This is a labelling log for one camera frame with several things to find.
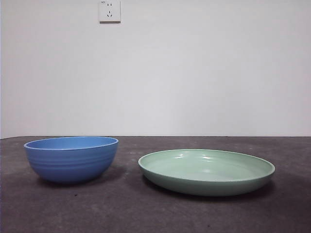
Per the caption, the blue ribbed bowl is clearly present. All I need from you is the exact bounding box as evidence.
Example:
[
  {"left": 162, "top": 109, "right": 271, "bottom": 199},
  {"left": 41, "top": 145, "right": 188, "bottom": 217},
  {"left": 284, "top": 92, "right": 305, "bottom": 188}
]
[{"left": 23, "top": 136, "right": 120, "bottom": 183}]

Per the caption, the pale green plate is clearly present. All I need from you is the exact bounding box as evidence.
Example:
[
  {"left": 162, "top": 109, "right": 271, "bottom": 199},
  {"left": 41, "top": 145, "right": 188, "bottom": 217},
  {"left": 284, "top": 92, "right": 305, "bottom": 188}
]
[{"left": 138, "top": 149, "right": 276, "bottom": 197}]

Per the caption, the white wall socket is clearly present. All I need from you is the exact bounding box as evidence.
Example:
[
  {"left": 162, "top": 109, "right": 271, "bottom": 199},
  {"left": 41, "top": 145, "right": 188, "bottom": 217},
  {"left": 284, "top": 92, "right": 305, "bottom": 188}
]
[{"left": 99, "top": 0, "right": 121, "bottom": 24}]

